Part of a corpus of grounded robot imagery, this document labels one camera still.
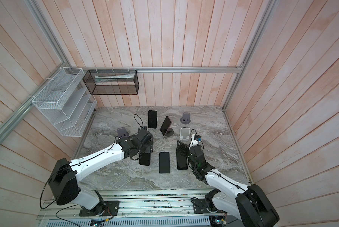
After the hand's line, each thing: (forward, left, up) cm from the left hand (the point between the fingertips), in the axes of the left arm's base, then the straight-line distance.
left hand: (147, 147), depth 83 cm
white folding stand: (+15, -25, -8) cm, 30 cm away
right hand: (+4, -22, 0) cm, 22 cm away
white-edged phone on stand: (+27, -1, -5) cm, 27 cm away
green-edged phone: (-4, -10, -13) cm, 17 cm away
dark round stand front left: (+17, +20, -9) cm, 28 cm away
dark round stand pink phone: (+19, -14, -11) cm, 26 cm away
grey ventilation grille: (-36, -7, -12) cm, 38 cm away
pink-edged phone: (+20, -11, -3) cm, 23 cm away
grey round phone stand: (+30, -27, -9) cm, 42 cm away
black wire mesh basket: (+48, +29, +13) cm, 58 cm away
